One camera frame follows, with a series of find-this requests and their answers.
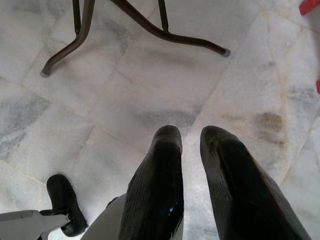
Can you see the black robot right foot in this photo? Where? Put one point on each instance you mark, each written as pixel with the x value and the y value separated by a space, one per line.
pixel 62 195

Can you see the grey robot right leg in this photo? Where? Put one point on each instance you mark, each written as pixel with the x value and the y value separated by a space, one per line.
pixel 22 222

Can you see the dark metal folding table frame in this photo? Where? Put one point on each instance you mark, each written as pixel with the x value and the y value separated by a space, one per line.
pixel 195 40

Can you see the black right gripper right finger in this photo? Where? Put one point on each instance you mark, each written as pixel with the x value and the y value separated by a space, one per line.
pixel 240 195

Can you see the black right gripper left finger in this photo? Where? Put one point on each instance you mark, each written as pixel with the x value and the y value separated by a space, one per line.
pixel 157 180

